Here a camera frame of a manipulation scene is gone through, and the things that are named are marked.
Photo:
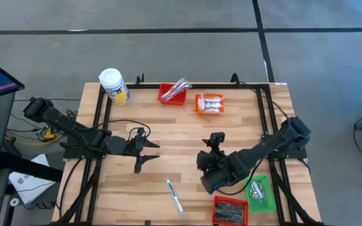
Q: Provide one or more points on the small red mesh basket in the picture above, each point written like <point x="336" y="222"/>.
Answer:
<point x="168" y="101"/>

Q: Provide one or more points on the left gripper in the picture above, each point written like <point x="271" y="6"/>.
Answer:
<point x="139" y="163"/>

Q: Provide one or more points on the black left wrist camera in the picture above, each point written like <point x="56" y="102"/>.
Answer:
<point x="137" y="145"/>

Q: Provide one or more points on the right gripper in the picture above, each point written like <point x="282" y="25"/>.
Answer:
<point x="207" y="160"/>

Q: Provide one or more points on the orange mesh basket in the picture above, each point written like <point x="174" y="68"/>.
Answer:
<point x="198" y="112"/>

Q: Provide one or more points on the bagged toothbrush teal grip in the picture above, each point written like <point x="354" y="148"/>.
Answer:
<point x="181" y="86"/>
<point x="174" y="91"/>

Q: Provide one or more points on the green plastic bin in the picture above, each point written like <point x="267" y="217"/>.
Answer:
<point x="269" y="201"/>

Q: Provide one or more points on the Lysol wipes canister yellow label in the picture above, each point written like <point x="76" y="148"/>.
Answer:
<point x="113" y="83"/>

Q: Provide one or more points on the black cart leg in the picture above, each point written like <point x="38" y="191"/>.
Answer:
<point x="30" y="166"/>

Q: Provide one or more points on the black aluminium rig frame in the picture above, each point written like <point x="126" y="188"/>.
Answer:
<point x="200" y="85"/>

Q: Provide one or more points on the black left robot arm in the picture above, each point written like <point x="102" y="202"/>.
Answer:
<point x="71" y="128"/>

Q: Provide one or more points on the bagged toothbrush blue bristles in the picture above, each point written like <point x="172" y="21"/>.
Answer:
<point x="174" y="194"/>

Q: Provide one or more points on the white paper sheets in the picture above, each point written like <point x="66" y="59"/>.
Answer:
<point x="27" y="185"/>

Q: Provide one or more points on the bagged white cotton balls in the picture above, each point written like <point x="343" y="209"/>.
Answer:
<point x="201" y="103"/>

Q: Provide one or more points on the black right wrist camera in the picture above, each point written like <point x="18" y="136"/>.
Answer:
<point x="217" y="139"/>

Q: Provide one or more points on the large red mesh basket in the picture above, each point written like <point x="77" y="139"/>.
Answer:
<point x="231" y="198"/>

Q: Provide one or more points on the white tape roll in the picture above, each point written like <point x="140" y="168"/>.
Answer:
<point x="11" y="202"/>

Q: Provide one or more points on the bagged black comb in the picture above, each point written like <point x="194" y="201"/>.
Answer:
<point x="229" y="217"/>
<point x="229" y="207"/>

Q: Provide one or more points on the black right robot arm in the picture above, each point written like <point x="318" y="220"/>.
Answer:
<point x="262" y="147"/>

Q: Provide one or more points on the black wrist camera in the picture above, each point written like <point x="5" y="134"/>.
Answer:
<point x="217" y="139"/>
<point x="137" y="145"/>

